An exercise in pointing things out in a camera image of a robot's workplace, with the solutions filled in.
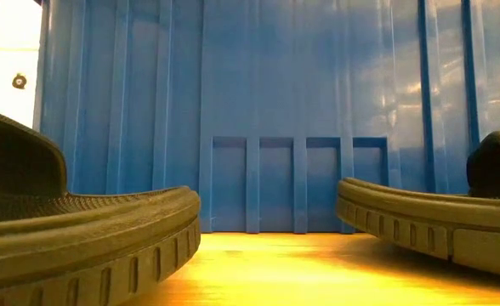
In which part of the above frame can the olive rubber slide sandal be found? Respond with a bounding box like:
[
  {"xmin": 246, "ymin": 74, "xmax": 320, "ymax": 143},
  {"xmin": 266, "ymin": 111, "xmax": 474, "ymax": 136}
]
[
  {"xmin": 336, "ymin": 123, "xmax": 500, "ymax": 281},
  {"xmin": 0, "ymin": 105, "xmax": 202, "ymax": 306}
]

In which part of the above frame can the blue plastic bin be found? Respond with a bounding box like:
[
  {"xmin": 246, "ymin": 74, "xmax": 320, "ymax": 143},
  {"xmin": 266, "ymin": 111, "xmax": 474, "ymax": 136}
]
[{"xmin": 31, "ymin": 0, "xmax": 500, "ymax": 235}]

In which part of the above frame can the small round dark fixture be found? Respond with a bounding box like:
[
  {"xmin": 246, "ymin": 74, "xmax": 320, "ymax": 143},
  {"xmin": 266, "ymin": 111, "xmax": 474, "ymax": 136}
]
[{"xmin": 11, "ymin": 72, "xmax": 28, "ymax": 90}]

